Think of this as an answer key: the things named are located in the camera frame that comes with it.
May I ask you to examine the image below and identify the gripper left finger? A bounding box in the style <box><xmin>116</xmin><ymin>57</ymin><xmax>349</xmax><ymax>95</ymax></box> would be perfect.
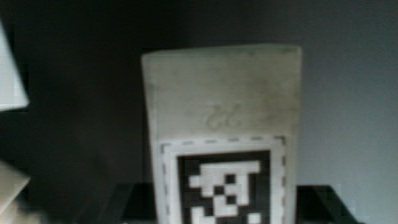
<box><xmin>96</xmin><ymin>183</ymin><xmax>157</xmax><ymax>224</ymax></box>

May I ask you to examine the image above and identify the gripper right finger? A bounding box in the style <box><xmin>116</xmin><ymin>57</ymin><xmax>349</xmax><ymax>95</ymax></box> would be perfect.
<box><xmin>295</xmin><ymin>185</ymin><xmax>363</xmax><ymax>224</ymax></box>

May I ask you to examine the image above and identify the white square table top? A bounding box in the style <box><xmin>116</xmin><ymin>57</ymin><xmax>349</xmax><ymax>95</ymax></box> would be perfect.
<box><xmin>0</xmin><ymin>160</ymin><xmax>31</xmax><ymax>224</ymax></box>

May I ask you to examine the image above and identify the white table leg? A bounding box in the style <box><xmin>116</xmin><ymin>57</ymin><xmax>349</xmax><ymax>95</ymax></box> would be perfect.
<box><xmin>0</xmin><ymin>23</ymin><xmax>29</xmax><ymax>112</ymax></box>
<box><xmin>142</xmin><ymin>44</ymin><xmax>302</xmax><ymax>224</ymax></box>

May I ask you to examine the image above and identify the white table leg front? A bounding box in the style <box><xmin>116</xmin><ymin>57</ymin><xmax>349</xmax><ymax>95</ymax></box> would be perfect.
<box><xmin>142</xmin><ymin>44</ymin><xmax>302</xmax><ymax>224</ymax></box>

